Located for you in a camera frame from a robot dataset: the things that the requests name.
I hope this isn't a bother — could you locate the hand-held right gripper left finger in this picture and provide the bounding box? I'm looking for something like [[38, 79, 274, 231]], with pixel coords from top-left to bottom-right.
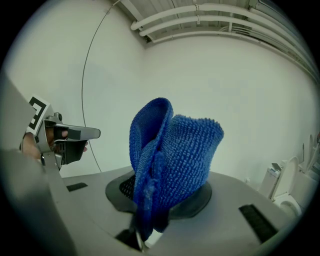
[[51, 166, 142, 256]]

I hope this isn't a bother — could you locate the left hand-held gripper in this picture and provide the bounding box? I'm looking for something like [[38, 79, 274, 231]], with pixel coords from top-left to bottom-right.
[[25, 94, 102, 171]]

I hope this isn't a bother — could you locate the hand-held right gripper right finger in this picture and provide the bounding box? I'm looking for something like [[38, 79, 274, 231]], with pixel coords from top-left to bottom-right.
[[149, 171, 293, 256]]

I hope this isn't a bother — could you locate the blue microfibre cloth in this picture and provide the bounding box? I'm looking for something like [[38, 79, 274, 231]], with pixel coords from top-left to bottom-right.
[[128, 97, 225, 243]]

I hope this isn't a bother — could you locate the person's left forearm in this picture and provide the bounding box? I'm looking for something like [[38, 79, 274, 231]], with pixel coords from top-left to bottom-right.
[[19, 133, 43, 162]]

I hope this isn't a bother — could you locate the white toilet with side panel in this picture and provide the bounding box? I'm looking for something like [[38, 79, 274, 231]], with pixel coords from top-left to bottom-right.
[[258, 155, 305, 219]]

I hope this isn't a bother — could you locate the person's left hand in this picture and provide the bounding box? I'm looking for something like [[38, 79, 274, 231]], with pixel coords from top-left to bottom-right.
[[45, 127, 89, 153]]

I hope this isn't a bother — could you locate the bundle of white ceiling pipes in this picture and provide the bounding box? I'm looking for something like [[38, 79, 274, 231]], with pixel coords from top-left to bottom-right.
[[130, 2, 320, 83]]

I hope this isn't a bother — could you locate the gray wall cable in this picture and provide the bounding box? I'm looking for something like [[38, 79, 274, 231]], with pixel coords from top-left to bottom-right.
[[81, 0, 121, 174]]

